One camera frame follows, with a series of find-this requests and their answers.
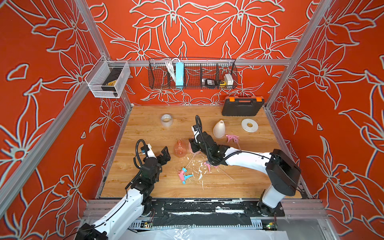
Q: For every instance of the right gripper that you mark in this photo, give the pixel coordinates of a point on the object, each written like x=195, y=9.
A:
x=195, y=144

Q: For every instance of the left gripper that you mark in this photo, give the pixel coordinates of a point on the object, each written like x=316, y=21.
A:
x=160, y=157

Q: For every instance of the pink spray bottle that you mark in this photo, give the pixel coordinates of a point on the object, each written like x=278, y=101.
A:
x=190, y=146

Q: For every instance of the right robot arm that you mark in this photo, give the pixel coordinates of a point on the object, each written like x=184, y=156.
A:
x=283, y=173

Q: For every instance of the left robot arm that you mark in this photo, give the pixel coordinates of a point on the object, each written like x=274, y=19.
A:
x=136, y=202

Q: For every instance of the clear reddish spray bottle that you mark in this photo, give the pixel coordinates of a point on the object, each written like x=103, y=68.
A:
x=180, y=148

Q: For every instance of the pink blue spray nozzle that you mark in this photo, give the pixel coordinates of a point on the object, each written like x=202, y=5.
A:
x=184, y=173

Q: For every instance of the white spray bottle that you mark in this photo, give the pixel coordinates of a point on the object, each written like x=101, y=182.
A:
x=219, y=129

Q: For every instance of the clear tape roll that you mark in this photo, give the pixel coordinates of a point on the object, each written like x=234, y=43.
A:
x=167, y=120

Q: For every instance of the white tape roll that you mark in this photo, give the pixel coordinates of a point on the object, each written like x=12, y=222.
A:
x=249, y=125

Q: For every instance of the black device with label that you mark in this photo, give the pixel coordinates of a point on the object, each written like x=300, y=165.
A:
x=209, y=83

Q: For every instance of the black orange tool case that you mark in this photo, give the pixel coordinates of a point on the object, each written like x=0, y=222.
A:
x=242, y=107

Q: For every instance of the white adapter block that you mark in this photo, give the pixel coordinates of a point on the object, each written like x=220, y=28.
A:
x=229, y=80

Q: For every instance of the light blue box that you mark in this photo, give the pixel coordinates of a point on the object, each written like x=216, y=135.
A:
x=179, y=75

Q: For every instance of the black box in bin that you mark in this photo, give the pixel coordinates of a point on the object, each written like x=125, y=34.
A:
x=109, y=84

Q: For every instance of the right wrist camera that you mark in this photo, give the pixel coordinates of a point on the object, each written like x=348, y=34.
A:
x=197, y=138

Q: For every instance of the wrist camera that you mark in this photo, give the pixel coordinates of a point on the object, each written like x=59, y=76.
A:
x=197, y=138
x=147, y=151

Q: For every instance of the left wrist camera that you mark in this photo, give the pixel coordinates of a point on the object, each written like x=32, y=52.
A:
x=147, y=151

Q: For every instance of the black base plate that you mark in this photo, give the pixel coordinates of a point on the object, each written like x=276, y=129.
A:
x=200, y=212

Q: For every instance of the black wire basket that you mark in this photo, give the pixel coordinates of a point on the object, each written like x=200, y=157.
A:
x=162, y=71

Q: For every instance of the clear plastic wall bin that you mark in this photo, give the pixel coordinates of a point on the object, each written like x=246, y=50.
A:
x=99, y=73

